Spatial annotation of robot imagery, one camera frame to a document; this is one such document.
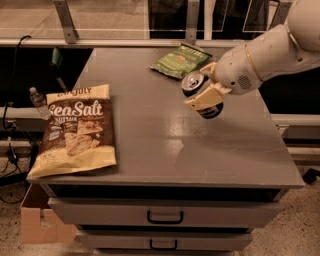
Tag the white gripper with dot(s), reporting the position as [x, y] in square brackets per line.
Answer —
[233, 71]

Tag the blue pepsi can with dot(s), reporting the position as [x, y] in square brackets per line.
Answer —
[202, 95]

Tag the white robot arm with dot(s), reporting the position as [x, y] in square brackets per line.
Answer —
[287, 48]

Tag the green chips bag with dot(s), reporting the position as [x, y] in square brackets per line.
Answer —
[181, 61]

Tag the yellow sea salt chips bag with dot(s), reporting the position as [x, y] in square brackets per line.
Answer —
[79, 135]

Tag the clear plastic water bottle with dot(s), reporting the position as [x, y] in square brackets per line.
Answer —
[39, 102]

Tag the grey upper drawer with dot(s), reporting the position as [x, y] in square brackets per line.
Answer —
[164, 213]

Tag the grey drawer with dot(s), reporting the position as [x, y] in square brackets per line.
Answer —
[164, 213]
[168, 241]

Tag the grey lower drawer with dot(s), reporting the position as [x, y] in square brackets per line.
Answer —
[168, 241]

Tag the brown cardboard box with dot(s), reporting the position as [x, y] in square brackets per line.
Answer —
[39, 223]

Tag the middle metal bracket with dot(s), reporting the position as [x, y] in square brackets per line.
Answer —
[192, 21]

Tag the metal bracket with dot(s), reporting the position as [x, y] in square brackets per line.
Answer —
[70, 33]
[278, 12]
[192, 21]

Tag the right metal bracket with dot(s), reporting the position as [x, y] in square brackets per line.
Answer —
[278, 12]

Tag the left metal bracket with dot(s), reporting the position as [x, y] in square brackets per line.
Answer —
[70, 33]

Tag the green handled tool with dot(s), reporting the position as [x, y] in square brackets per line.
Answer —
[55, 65]

